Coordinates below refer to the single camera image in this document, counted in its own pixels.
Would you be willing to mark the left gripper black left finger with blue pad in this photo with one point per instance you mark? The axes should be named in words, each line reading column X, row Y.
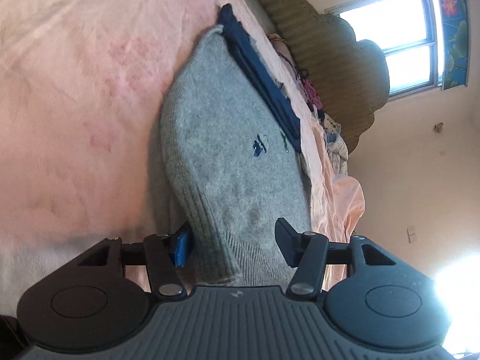
column 160, row 255

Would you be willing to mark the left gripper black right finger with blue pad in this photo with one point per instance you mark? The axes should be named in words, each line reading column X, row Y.
column 309, row 253

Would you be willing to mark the grey knit sweater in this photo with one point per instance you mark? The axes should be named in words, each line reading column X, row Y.
column 231, row 151

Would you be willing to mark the pale crumpled clothes pile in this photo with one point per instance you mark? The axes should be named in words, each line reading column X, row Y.
column 336, row 147

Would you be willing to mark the magenta garment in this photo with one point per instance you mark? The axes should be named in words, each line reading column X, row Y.
column 313, row 97

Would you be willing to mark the olive padded headboard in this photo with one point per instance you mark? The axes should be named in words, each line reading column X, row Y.
column 350, row 76

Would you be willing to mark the pink bed sheet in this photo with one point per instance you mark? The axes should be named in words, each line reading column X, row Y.
column 82, row 82

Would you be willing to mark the blue floral curtain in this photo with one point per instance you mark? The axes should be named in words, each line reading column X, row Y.
column 456, row 42

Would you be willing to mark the white wall socket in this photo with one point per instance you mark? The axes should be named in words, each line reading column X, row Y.
column 411, row 233

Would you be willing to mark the window with grey frame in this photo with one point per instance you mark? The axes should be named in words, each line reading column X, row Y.
column 410, row 35

